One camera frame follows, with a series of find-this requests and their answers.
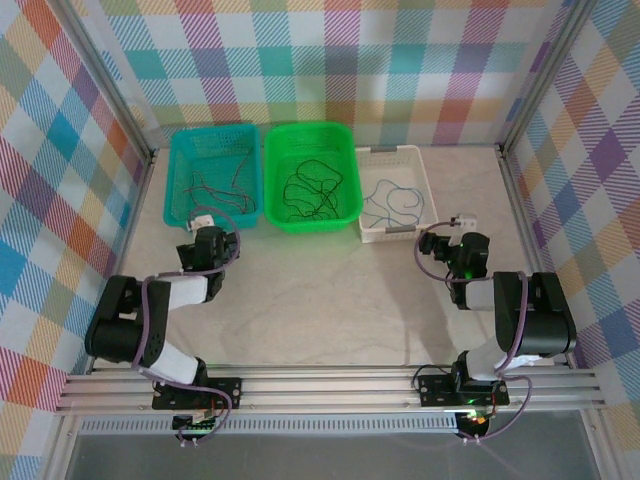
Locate thin red wire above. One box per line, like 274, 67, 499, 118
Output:
182, 171, 242, 199
192, 187, 257, 215

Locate brown wires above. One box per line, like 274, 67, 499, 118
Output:
232, 147, 260, 214

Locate thin blue wire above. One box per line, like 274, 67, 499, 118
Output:
363, 178, 425, 211
360, 187, 426, 226

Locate thin black wire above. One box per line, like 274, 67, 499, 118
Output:
281, 172, 341, 222
295, 158, 347, 221

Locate teal plastic basket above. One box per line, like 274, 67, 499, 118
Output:
162, 124, 264, 230

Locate white plastic basket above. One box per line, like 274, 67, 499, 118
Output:
355, 144, 440, 245

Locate green plastic basket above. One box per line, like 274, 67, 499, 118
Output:
263, 121, 364, 235

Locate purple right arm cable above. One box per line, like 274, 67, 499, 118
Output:
413, 219, 534, 446

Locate aluminium frame bar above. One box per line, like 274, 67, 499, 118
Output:
498, 147, 609, 480
44, 149, 159, 480

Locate aluminium frame post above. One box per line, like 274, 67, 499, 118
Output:
498, 0, 599, 159
62, 0, 159, 164

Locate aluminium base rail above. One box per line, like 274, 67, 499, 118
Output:
54, 366, 604, 416

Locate grey slotted cable duct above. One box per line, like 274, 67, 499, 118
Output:
79, 416, 461, 435

